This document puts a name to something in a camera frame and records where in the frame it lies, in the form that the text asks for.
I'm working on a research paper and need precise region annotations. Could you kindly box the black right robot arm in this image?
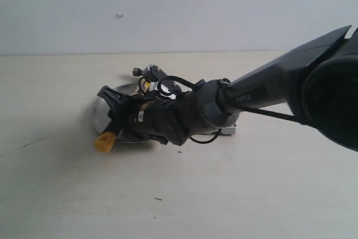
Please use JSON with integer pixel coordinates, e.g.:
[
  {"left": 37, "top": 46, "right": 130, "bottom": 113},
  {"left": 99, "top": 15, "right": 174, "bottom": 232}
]
[{"left": 125, "top": 27, "right": 357, "bottom": 150}]

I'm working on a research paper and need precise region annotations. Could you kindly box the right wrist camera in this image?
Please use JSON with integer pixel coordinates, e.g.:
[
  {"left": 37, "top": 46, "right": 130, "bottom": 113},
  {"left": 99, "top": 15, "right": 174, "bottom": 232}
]
[{"left": 142, "top": 64, "right": 182, "bottom": 99}]

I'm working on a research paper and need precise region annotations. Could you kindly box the black and yellow claw hammer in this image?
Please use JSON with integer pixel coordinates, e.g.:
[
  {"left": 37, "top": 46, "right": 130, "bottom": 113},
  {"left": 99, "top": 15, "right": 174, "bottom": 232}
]
[{"left": 94, "top": 68, "right": 152, "bottom": 153}]

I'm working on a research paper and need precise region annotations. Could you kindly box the round stainless steel plate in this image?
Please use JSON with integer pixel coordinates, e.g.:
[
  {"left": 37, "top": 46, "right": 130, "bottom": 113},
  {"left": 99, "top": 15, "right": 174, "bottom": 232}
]
[{"left": 91, "top": 83, "right": 146, "bottom": 143}]

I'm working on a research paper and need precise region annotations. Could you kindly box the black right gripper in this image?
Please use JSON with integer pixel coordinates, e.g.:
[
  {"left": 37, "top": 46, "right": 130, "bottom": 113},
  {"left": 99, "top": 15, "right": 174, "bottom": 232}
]
[{"left": 97, "top": 86, "right": 190, "bottom": 146}]

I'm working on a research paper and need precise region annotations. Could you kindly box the red dome push button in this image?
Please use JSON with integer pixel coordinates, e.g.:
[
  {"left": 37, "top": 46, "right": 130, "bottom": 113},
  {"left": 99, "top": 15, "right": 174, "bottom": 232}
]
[{"left": 206, "top": 114, "right": 239, "bottom": 135}]

